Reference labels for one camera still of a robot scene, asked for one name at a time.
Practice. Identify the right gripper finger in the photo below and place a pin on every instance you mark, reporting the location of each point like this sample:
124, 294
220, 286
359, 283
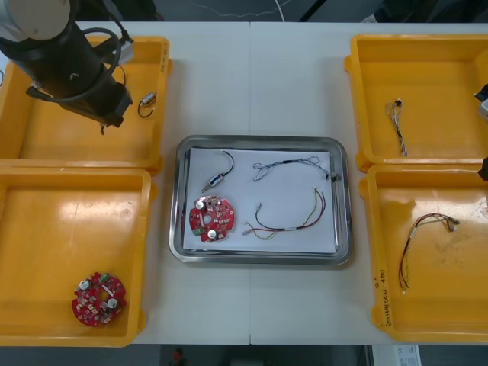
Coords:
484, 169

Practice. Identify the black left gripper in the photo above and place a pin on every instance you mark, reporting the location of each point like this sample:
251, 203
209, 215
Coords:
110, 103

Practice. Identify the round red circuit board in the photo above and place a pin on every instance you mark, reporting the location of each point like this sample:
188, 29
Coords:
206, 234
85, 314

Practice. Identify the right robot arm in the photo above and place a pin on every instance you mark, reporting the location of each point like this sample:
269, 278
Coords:
484, 108

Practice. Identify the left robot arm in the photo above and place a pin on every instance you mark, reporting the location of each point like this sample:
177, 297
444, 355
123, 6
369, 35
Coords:
57, 57

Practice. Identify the yellow-orange plastic bin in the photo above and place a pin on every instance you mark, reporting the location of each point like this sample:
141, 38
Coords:
76, 141
438, 312
431, 84
45, 228

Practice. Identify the small metal solenoid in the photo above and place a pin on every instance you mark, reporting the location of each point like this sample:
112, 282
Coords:
148, 99

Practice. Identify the metal solenoid blue label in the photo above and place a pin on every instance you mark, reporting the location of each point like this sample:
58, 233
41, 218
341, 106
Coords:
216, 179

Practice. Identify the white sheet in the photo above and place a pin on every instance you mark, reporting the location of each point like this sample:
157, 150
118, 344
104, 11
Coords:
282, 206

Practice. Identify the white labelled box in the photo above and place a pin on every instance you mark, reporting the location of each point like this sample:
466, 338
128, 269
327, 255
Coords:
408, 356

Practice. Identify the steel tray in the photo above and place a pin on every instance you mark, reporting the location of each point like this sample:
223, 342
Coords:
263, 259

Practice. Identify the red green-yellow black harness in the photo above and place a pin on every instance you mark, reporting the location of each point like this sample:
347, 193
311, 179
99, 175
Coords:
284, 229

